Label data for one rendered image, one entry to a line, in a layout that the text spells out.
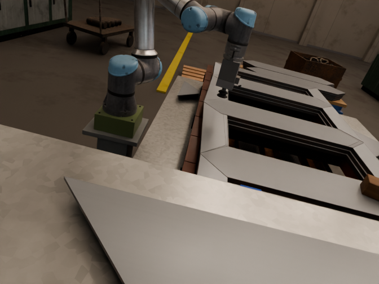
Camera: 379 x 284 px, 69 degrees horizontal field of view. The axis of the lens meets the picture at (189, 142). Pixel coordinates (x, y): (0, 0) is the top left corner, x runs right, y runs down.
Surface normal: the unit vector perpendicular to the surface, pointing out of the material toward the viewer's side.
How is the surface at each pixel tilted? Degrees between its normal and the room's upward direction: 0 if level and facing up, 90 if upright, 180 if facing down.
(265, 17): 90
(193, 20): 92
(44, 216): 0
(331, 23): 90
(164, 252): 0
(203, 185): 0
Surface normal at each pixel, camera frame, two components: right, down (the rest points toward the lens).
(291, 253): 0.22, -0.84
